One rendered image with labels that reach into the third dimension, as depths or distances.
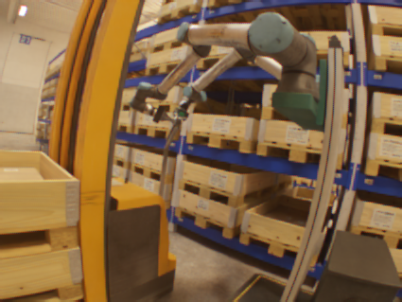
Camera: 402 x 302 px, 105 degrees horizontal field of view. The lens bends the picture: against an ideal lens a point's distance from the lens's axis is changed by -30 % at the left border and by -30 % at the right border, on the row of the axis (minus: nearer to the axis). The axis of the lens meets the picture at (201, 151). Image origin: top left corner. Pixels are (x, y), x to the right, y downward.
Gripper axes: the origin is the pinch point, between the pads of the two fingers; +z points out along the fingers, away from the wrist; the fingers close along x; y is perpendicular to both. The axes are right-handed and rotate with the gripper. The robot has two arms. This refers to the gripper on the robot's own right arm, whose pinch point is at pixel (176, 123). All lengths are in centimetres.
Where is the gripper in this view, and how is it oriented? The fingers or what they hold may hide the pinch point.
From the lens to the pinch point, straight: 177.3
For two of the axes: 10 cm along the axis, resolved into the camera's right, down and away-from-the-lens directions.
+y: -3.5, 3.8, 8.6
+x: -9.0, -4.0, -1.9
